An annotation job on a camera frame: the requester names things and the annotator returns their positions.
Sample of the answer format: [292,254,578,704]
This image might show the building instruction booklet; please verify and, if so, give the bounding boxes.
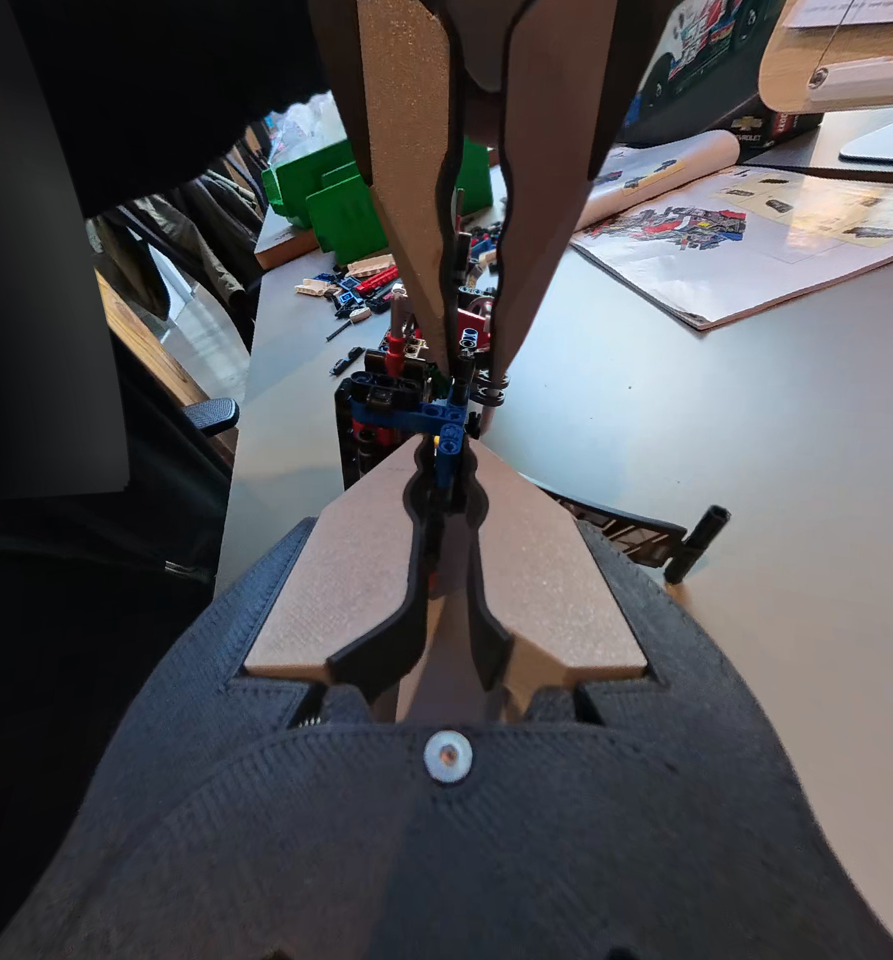
[570,129,893,331]

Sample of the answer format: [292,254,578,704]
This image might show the grey desk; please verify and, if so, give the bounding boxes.
[214,105,893,960]

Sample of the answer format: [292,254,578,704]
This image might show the black chair armrest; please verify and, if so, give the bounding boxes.
[180,397,239,436]

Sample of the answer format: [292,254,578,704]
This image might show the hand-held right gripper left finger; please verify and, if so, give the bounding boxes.
[242,433,431,704]

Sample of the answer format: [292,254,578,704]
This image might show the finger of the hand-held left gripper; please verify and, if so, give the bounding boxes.
[307,0,469,370]
[490,0,676,396]

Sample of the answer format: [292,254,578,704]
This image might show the long black stickered panel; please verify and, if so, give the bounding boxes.
[544,487,733,586]

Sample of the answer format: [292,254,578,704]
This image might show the pile of loose toy pieces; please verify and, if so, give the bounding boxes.
[294,221,508,324]

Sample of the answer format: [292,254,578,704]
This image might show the white sign stand base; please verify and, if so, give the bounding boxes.
[836,108,893,170]

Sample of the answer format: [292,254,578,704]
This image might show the person's left forearm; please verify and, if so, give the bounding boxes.
[11,0,343,220]

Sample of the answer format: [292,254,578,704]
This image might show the wooden board instruction sign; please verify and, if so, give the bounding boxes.
[757,0,893,115]

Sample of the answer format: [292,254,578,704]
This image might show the toy car set box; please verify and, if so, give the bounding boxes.
[619,0,826,151]

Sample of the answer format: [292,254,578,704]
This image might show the green storage bin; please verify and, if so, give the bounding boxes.
[261,138,493,256]

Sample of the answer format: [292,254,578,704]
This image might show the toy brick car chassis model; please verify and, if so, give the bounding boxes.
[334,258,514,594]

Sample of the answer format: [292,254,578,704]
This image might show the clear plastic bag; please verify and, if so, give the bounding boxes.
[262,93,343,162]

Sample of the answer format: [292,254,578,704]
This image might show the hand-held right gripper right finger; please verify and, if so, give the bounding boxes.
[465,437,650,723]

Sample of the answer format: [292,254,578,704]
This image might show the person's black jacket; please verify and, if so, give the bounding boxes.
[0,480,232,960]

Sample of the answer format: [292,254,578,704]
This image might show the dark hanging coat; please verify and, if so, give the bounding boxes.
[86,168,268,354]

